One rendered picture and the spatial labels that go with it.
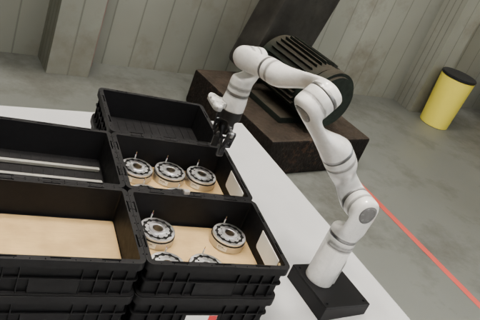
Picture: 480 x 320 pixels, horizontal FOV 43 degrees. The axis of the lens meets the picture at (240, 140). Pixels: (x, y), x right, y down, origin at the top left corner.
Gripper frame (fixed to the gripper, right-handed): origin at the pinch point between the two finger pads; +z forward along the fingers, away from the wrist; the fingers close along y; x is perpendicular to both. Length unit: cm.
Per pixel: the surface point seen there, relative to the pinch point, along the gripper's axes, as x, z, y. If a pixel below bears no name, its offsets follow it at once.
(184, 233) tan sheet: 12.0, 16.5, -23.8
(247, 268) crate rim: 4.1, 6.9, -48.4
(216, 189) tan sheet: -5.4, 16.3, 0.1
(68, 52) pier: 10, 79, 245
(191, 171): 3.5, 13.2, 4.9
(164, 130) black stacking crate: 5.1, 16.0, 35.5
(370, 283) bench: -60, 30, -28
